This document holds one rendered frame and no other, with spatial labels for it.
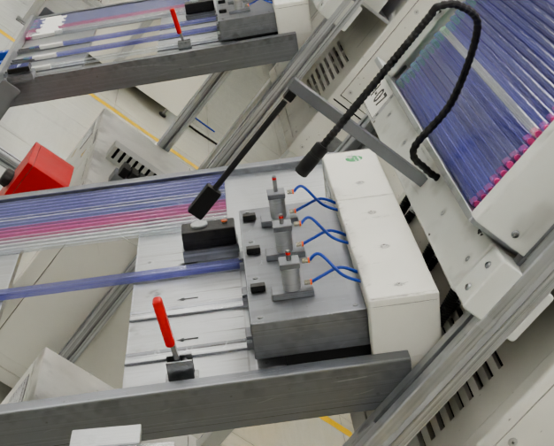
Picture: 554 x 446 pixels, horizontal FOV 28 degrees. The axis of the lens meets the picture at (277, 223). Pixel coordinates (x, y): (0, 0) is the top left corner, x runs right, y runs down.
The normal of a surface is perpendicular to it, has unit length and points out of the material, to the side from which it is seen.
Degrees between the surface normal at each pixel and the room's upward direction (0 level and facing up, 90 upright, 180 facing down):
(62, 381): 0
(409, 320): 90
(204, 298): 45
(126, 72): 90
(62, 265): 90
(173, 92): 90
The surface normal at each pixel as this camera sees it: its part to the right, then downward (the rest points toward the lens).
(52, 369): 0.62, -0.74
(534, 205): 0.07, 0.39
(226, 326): -0.11, -0.91
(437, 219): -0.79, -0.54
